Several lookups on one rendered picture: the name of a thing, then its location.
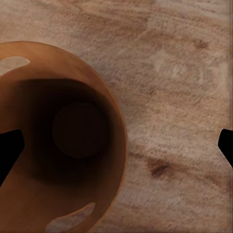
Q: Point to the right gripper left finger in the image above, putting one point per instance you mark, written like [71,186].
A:
[11,146]

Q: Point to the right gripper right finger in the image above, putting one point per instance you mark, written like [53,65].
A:
[225,143]

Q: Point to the trash can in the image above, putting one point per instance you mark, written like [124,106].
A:
[76,145]

